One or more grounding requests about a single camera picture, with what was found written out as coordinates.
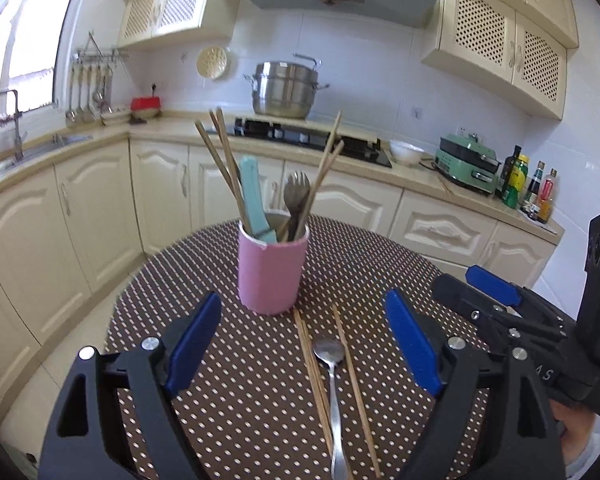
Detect metal spoon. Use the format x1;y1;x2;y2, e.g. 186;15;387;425
312;338;349;480

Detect dark metal spork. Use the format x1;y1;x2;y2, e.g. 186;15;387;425
284;171;311;242

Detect light blue handled knife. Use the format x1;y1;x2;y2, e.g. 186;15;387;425
239;156;277;244

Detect lone wooden chopstick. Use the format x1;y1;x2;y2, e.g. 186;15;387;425
195;120;234;196

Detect lower kitchen cabinets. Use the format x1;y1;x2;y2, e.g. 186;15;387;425
0;132;564;420

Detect steel kitchen sink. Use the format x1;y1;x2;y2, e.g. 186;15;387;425
0;134;93;179

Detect person right hand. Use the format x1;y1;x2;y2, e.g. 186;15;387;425
550;400;600;476

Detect dark soy sauce bottle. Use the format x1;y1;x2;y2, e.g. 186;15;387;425
520;160;545;212

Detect red orange sauce bottle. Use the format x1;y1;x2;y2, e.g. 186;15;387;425
536;168;558;223

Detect green yellow bottle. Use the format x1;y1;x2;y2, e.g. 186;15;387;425
502;154;529;209

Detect dark oil bottle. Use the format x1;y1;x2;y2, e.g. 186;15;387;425
496;145;521;198

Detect green electric cooker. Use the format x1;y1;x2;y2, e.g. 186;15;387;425
434;133;500;195

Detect white ceramic bowl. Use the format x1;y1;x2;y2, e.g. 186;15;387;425
389;140;425;166

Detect brown polka dot tablecloth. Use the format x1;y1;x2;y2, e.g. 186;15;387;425
106;217;478;479

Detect black gas stove top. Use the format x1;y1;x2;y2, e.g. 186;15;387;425
226;118;392;168

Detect pink utensil holder cup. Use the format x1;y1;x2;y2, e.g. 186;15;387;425
237;222;310;315

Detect right lattice cabinet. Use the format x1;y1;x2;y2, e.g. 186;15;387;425
422;0;567;120

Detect lattice cabinet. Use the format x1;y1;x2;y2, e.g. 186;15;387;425
118;0;240;50
422;0;567;120

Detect stainless steel steamer pot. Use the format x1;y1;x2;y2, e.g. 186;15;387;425
244;53;328;120

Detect red container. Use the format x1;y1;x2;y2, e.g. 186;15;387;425
131;96;161;120

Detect steel faucet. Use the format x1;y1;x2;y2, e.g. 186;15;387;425
0;89;26;162

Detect round cream strainer plate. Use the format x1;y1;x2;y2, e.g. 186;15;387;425
196;46;230;80

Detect window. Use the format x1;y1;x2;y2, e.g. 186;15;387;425
0;0;70;120

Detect left lattice cabinet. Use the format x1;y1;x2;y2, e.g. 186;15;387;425
118;0;240;50

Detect wall utensil rack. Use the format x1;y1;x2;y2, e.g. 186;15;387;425
65;30;129;128

